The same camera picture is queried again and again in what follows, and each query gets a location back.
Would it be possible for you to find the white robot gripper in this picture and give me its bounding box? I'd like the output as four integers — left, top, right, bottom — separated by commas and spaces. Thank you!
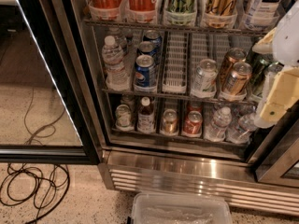
252, 0, 299, 123

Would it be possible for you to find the water bottle bottom right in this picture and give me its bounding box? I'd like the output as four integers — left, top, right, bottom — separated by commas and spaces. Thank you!
226, 113, 257, 144

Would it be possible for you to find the water bottle bottom shelf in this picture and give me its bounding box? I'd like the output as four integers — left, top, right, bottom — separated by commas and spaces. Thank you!
204, 106, 232, 142

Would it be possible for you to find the water bottle shelf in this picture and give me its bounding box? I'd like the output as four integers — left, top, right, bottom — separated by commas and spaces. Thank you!
107, 27, 128, 54
102, 35, 129, 91
204, 106, 232, 142

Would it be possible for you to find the empty white shelf tray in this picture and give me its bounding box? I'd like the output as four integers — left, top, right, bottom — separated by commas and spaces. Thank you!
162, 32, 188, 94

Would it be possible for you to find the stainless steel fridge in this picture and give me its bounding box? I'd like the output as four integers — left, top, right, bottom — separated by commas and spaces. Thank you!
34, 0, 299, 217

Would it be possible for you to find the gold can bottom shelf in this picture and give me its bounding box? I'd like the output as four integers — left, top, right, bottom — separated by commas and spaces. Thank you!
161, 109, 178, 135

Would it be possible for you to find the brown tea bottle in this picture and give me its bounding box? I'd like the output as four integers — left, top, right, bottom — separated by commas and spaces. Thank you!
137, 96, 154, 133

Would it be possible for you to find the front water bottle middle shelf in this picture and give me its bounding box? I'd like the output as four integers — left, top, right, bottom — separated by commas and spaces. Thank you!
102, 35, 129, 91

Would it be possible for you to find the rear water bottle middle shelf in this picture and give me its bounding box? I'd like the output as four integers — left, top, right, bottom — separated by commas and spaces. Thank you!
107, 27, 128, 54

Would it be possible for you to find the open glass fridge door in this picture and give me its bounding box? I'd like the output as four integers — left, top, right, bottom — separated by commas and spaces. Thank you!
0, 0, 101, 165

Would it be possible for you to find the front green can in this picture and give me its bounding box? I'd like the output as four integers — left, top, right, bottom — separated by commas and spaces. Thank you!
249, 63, 283, 102

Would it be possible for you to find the middle green can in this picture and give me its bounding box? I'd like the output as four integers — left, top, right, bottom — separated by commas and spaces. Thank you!
249, 54, 274, 87

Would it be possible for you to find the rear copper can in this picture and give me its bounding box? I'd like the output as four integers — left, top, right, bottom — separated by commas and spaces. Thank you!
219, 48, 247, 83

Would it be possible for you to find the copper can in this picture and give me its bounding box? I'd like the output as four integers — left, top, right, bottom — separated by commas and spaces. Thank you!
220, 62, 252, 102
219, 48, 247, 83

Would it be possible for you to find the front copper can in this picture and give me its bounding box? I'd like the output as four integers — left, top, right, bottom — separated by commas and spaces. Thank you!
220, 62, 252, 102

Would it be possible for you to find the silver white can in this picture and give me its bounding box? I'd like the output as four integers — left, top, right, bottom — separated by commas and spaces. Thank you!
191, 59, 218, 98

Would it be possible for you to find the front red can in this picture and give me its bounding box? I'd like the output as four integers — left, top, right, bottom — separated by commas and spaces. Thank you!
182, 111, 203, 137

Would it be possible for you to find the rear Pepsi can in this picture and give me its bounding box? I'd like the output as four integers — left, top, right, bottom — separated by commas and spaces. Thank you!
143, 30, 163, 51

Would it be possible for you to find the pepsi can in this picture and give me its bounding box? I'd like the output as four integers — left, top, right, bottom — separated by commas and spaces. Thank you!
137, 41, 157, 59
143, 30, 163, 51
134, 55, 157, 92

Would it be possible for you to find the front Pepsi can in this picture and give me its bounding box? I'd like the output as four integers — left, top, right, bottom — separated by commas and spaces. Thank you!
134, 55, 157, 92

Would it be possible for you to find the middle Pepsi can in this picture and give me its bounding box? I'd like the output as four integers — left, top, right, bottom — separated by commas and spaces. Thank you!
137, 41, 157, 59

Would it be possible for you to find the silver can bottom left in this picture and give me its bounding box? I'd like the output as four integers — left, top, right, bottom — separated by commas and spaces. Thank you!
115, 105, 133, 131

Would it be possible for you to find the clear plastic bin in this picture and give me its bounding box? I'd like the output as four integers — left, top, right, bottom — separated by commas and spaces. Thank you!
127, 192, 233, 224

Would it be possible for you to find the black cable on floor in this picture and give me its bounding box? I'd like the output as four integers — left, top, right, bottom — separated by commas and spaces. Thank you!
0, 162, 71, 224

